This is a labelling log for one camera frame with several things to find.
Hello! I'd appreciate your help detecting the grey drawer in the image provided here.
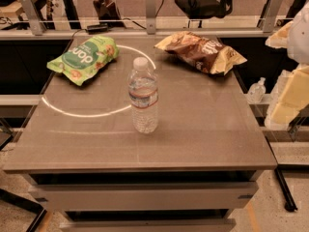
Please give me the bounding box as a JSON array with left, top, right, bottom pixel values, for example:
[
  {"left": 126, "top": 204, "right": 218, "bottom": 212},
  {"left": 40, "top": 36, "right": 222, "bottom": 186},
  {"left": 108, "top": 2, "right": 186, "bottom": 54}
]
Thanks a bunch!
[
  {"left": 29, "top": 182, "right": 258, "bottom": 211},
  {"left": 60, "top": 218, "right": 236, "bottom": 232}
]

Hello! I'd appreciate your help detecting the left metal railing bracket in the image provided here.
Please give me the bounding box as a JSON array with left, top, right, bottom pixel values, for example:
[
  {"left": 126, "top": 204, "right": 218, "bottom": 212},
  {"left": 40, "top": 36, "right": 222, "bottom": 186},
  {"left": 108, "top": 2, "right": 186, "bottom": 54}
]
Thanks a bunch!
[{"left": 19, "top": 0, "right": 45, "bottom": 36}]

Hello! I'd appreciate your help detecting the clear plastic water bottle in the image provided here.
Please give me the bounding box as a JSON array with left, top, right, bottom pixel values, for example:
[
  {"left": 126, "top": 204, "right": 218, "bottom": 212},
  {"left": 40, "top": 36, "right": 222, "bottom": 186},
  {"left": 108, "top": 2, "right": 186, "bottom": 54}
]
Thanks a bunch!
[{"left": 128, "top": 57, "right": 158, "bottom": 134}]

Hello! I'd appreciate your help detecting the grey upper drawer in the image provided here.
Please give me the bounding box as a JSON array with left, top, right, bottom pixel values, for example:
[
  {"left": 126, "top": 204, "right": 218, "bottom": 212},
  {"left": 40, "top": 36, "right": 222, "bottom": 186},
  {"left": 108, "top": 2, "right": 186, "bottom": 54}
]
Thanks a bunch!
[{"left": 29, "top": 182, "right": 258, "bottom": 211}]

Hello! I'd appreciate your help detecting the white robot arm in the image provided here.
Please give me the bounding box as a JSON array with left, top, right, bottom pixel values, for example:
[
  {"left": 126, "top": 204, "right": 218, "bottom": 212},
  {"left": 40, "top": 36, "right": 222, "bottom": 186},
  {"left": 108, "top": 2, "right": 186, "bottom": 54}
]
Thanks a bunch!
[{"left": 265, "top": 3, "right": 309, "bottom": 131}]

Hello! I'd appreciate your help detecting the black power adapter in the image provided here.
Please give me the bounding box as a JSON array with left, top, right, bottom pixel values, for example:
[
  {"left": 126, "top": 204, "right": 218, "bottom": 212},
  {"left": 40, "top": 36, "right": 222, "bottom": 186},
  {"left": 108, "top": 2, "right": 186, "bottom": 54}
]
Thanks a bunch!
[{"left": 86, "top": 23, "right": 108, "bottom": 34}]

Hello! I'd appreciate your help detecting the metal railing bracket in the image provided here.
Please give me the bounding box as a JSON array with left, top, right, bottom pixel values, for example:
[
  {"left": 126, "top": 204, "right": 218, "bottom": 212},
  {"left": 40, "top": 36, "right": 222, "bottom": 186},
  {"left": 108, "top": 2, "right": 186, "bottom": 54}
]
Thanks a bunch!
[
  {"left": 261, "top": 0, "right": 283, "bottom": 33},
  {"left": 146, "top": 0, "right": 156, "bottom": 35},
  {"left": 19, "top": 0, "right": 45, "bottom": 36}
]

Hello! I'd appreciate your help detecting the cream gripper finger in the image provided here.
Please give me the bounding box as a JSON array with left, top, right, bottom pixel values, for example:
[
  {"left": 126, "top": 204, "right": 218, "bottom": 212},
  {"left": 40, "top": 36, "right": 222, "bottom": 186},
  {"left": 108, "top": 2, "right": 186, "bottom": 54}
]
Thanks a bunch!
[
  {"left": 266, "top": 21, "right": 293, "bottom": 48},
  {"left": 265, "top": 65, "right": 309, "bottom": 131}
]

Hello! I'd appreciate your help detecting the clear sanitizer pump bottle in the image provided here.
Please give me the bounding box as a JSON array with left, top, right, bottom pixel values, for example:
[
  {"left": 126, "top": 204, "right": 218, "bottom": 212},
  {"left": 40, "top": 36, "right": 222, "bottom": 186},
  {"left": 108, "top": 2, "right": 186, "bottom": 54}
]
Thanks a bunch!
[{"left": 247, "top": 77, "right": 266, "bottom": 103}]

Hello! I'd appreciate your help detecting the brown chip bag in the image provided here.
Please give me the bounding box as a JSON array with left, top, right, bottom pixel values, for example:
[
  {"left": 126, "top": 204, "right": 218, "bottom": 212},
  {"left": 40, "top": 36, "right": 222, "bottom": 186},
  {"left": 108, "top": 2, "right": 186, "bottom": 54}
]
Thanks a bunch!
[{"left": 154, "top": 31, "right": 247, "bottom": 75}]

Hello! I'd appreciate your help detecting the middle metal railing bracket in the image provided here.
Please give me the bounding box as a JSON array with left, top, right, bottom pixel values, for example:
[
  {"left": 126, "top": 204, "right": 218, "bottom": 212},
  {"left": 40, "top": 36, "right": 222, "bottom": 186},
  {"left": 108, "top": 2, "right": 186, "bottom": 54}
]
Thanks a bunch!
[{"left": 146, "top": 0, "right": 156, "bottom": 35}]

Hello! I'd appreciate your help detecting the grey lower drawer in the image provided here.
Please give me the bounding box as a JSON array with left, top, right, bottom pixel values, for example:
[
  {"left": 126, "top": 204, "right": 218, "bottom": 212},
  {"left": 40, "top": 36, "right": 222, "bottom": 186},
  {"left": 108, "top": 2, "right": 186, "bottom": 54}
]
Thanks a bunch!
[{"left": 60, "top": 218, "right": 236, "bottom": 232}]

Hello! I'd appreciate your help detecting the right metal railing bracket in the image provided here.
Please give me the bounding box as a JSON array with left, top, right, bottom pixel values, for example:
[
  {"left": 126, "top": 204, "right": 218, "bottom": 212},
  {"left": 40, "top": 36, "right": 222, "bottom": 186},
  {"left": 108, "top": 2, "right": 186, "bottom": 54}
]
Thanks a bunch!
[{"left": 261, "top": 0, "right": 283, "bottom": 33}]

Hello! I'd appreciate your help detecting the green rice chip bag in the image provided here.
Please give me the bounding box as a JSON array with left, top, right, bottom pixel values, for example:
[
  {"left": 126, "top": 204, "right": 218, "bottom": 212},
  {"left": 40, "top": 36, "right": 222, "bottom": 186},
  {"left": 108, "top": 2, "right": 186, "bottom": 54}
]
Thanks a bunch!
[{"left": 47, "top": 36, "right": 119, "bottom": 86}]

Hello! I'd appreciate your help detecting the black office chair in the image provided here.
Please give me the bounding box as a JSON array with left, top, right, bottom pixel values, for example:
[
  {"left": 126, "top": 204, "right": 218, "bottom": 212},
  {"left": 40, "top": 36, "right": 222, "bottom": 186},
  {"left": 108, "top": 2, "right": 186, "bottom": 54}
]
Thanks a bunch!
[{"left": 174, "top": 0, "right": 233, "bottom": 19}]

